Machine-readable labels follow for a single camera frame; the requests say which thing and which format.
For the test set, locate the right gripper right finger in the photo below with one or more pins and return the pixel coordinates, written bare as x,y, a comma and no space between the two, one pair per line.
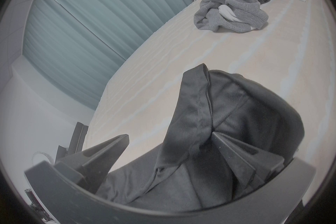
244,162

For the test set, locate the bed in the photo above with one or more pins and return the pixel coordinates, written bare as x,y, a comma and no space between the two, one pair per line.
210,60

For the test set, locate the black T-shirt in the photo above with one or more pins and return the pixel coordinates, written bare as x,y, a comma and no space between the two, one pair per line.
223,102

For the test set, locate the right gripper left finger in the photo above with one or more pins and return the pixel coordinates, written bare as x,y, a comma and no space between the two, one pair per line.
99,160

